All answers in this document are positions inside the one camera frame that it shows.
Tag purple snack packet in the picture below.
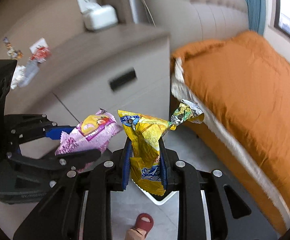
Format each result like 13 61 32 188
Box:
54 108 124 173

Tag red clear plastic wrapper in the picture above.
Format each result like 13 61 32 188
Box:
18 47 51 87

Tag yellow snack bag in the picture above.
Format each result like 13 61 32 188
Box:
118 99 204 196

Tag white paper towel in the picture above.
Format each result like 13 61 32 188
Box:
10 65 26 89

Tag red slipper right foot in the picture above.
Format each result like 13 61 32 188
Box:
134 213 154 238

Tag beige bedside cabinet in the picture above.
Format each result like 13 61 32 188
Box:
4 23 171 159

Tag orange bed blanket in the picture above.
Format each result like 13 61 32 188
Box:
170 30 290 235

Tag white mattress edge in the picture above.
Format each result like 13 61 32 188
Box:
170 58 290 234

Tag white tissue box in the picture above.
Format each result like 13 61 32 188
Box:
82 5 118 31

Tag beige padded headboard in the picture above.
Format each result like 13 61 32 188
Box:
145 0 249 51

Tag teal curtain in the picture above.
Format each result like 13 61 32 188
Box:
246 0 266 36

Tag colourful wall stickers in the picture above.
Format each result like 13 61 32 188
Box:
3 37 23 60

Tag lower white wall socket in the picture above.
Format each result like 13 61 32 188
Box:
29 38 48 54

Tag white wall socket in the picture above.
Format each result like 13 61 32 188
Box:
76 0 98 14
29 38 48 54

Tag upper white wall socket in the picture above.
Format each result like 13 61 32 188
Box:
76 0 98 14

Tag white cable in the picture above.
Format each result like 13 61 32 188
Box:
133 0 157 27

